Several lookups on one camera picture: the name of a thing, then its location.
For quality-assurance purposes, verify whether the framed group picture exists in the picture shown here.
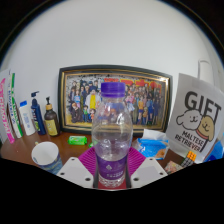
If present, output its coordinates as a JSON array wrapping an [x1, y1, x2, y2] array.
[[57, 64, 174, 138]]

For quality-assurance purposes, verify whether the blue detergent bottle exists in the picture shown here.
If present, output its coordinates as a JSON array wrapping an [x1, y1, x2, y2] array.
[[203, 139, 224, 163]]

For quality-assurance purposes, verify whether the blue printed paper cup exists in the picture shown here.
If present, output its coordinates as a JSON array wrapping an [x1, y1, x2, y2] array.
[[30, 140, 64, 176]]

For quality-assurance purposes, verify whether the dark blue pump bottle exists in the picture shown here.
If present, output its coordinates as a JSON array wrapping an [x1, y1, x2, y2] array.
[[30, 90, 47, 136]]

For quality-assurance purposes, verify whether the white printed paper gift bag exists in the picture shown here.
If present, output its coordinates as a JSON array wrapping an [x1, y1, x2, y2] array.
[[165, 59, 224, 164]]

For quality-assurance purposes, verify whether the green and white toothpaste box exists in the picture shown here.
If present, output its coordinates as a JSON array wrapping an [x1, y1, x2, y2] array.
[[7, 72, 24, 139]]

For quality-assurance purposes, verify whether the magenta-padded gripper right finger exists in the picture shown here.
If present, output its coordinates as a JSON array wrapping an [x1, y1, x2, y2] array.
[[124, 146, 169, 189]]

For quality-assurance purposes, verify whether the flat round red coaster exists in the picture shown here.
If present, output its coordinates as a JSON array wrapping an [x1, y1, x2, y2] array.
[[97, 181, 130, 191]]

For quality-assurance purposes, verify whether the amber yellow-labelled pump bottle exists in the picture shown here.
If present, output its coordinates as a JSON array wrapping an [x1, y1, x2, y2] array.
[[43, 96, 61, 138]]

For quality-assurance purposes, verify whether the blue tissue pack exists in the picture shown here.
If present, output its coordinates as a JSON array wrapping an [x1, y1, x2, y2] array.
[[134, 128, 170, 160]]

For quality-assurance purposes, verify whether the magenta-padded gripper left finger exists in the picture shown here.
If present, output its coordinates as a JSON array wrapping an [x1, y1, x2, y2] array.
[[56, 146, 100, 189]]

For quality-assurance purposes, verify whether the colourful puzzle cube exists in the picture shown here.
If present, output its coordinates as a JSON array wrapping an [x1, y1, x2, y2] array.
[[179, 150, 198, 169]]

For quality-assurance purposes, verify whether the white blue-capped lotion bottle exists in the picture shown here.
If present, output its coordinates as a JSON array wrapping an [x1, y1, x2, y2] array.
[[18, 100, 36, 137]]

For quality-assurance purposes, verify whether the pink toothpaste box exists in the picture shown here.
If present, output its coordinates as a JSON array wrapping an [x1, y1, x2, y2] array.
[[0, 77, 16, 145]]

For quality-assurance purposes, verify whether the colourful patterned pouch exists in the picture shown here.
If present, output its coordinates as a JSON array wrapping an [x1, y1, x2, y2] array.
[[164, 160, 184, 175]]

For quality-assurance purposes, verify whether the clear purple-capped water bottle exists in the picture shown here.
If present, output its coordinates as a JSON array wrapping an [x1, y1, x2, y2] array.
[[91, 81, 134, 188]]

